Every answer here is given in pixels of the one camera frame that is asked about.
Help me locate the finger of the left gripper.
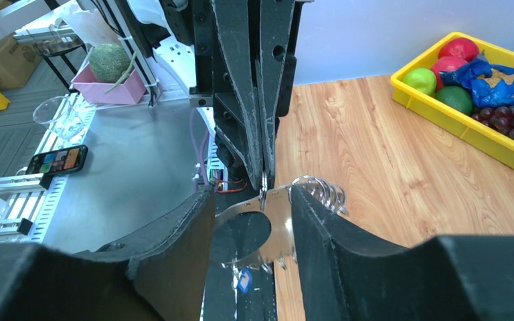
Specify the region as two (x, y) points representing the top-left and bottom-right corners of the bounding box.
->
(259, 1), (294, 188)
(211, 1), (263, 190)

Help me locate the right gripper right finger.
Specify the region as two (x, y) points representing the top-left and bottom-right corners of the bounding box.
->
(291, 187), (514, 320)

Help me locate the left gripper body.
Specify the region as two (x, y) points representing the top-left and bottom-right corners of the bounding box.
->
(159, 0), (305, 178)

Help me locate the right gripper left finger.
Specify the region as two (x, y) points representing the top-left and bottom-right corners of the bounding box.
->
(0, 188), (215, 320)

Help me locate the blue key tag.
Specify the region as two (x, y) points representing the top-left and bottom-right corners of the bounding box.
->
(236, 268), (253, 294)

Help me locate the metal keyring holder plate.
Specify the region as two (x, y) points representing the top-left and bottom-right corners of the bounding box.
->
(209, 175), (349, 276)

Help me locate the pink box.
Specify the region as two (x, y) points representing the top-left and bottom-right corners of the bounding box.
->
(72, 64), (147, 105)

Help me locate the green melon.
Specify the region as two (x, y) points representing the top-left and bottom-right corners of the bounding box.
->
(88, 43), (131, 84)

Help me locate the black smartphone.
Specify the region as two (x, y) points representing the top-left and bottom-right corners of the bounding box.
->
(25, 144), (88, 177)

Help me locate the light green apple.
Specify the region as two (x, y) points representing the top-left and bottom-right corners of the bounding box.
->
(402, 68), (437, 96)

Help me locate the clear plastic cup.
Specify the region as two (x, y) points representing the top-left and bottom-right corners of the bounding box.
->
(32, 96), (85, 140)

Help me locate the pink red apple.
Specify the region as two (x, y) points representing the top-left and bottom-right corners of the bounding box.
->
(430, 56), (468, 92)

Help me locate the yellow plastic bin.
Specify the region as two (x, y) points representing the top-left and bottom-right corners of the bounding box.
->
(390, 31), (514, 169)

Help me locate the cardboard box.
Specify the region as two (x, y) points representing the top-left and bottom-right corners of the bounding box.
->
(0, 35), (41, 90)

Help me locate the dark green lime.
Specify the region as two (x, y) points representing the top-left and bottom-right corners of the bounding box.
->
(436, 86), (473, 116)

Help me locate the blue Doritos chip bag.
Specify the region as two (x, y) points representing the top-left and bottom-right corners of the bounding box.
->
(440, 58), (514, 108)

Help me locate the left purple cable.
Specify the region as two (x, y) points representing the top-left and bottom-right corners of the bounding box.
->
(188, 108), (211, 187)

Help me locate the white slotted cable duct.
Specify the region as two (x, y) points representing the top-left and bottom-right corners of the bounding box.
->
(0, 93), (98, 245)

